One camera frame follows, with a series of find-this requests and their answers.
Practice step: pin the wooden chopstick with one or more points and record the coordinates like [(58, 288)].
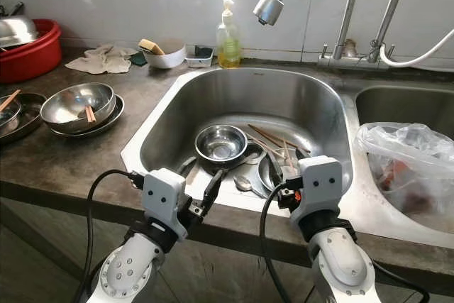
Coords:
[(277, 137), (10, 100), (90, 114), (266, 147)]

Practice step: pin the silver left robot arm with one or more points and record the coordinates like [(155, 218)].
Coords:
[(128, 274)]

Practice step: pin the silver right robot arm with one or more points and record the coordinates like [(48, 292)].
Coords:
[(344, 267)]

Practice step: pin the round steel plate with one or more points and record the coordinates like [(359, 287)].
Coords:
[(264, 175)]

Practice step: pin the steel spoon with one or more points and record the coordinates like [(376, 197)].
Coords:
[(242, 182)]

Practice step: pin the small steel bowl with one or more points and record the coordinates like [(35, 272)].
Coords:
[(220, 143)]

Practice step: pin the stainless steel double sink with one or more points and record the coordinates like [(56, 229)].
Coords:
[(269, 94)]

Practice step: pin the wide steel bowl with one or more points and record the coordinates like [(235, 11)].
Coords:
[(117, 117)]

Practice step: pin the small clear plastic container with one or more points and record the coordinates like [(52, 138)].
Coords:
[(198, 60)]

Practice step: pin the white round bowl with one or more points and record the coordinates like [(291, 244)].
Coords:
[(170, 58)]

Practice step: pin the clear plastic rubbish bag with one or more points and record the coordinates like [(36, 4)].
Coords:
[(404, 147)]

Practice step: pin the steel faucet base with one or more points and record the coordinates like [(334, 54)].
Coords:
[(351, 62)]

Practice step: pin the green scrub pad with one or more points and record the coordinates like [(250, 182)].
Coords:
[(139, 59)]

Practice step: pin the yellow sponge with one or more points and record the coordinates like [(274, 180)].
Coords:
[(151, 46)]

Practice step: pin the yellow dish soap bottle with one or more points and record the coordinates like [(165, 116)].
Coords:
[(229, 46)]

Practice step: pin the white crumpled cloth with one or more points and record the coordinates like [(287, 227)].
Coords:
[(103, 60)]

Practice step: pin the large steel bowl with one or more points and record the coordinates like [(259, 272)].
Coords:
[(67, 103)]

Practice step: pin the steel gooseneck faucet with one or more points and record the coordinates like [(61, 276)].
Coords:
[(374, 49)]

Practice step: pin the small steel dish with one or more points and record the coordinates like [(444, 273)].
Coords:
[(10, 120)]

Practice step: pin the steel spray head faucet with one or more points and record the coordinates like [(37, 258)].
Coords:
[(269, 8)]

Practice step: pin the wide steel plate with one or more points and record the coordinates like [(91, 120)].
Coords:
[(35, 115)]

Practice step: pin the red plastic basin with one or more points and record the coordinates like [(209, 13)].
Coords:
[(35, 58)]

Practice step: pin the steel dome lid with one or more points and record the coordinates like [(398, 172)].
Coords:
[(18, 31)]

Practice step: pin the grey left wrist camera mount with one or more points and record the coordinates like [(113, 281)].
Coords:
[(163, 196)]

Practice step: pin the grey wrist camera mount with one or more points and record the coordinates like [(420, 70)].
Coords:
[(319, 182), (163, 196)]

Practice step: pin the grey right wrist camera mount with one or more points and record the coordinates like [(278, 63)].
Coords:
[(319, 182)]

